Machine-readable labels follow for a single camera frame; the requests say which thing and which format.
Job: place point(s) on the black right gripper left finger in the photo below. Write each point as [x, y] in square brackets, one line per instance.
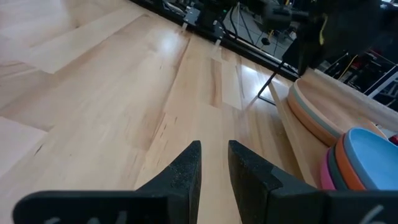
[174, 199]

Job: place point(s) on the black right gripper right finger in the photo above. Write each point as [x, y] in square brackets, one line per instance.
[264, 199]

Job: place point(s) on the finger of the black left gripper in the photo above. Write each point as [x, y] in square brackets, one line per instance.
[308, 56]

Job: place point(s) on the cream plate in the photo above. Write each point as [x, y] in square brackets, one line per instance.
[335, 105]

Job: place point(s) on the orange plate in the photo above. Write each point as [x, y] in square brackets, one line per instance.
[349, 174]

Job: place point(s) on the blue plate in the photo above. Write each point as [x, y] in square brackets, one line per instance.
[373, 161]

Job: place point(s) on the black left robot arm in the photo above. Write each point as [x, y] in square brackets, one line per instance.
[276, 15]

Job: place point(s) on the wooden shelf with black legs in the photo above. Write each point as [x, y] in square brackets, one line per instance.
[298, 146]

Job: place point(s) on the pink plate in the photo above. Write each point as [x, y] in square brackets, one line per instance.
[326, 177]

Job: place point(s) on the black metal table frame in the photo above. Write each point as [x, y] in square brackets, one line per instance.
[255, 54]

